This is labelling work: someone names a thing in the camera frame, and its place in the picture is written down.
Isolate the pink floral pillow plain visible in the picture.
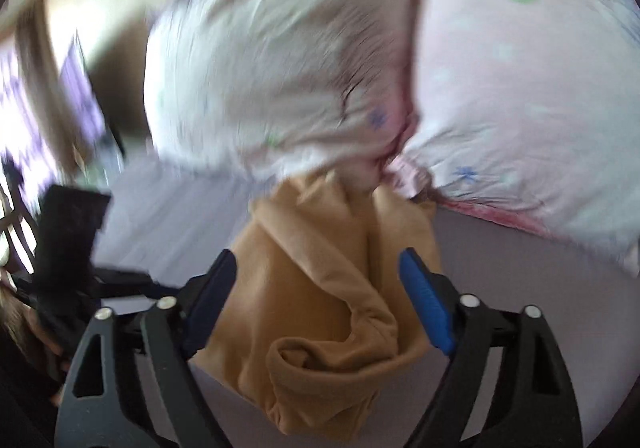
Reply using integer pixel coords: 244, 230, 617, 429
387, 0, 639, 275

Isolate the pink floral pillow with tree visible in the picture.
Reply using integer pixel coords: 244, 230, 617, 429
143, 0, 416, 189

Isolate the window with bars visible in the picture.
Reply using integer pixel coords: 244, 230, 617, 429
0, 34, 66, 274

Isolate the lilac bed sheet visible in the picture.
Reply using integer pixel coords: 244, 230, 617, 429
93, 156, 639, 447

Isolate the tan knit garment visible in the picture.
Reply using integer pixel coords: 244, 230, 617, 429
194, 173, 442, 442

